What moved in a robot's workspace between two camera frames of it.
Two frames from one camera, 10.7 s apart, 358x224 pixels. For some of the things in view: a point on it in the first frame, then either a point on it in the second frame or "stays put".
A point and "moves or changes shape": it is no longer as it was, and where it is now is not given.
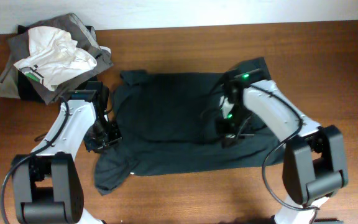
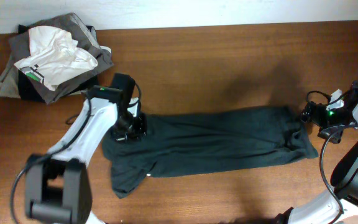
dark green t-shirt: [174, 122] moves or changes shape
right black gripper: [233, 137] → [308, 115]
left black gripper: [105, 142] → [133, 131]
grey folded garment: [18, 48] stays put
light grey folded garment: [8, 84] stays put
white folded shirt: [53, 55] stays put
